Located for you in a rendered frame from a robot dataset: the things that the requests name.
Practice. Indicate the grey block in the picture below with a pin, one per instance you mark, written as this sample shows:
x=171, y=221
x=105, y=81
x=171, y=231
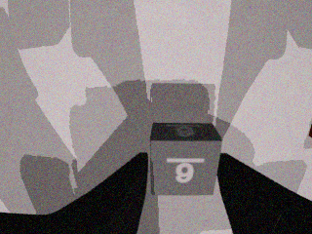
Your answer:
x=184, y=158

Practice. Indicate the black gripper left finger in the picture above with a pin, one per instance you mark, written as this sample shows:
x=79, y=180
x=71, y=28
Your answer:
x=113, y=207

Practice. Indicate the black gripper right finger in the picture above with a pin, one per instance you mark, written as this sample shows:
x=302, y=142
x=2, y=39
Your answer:
x=258, y=205

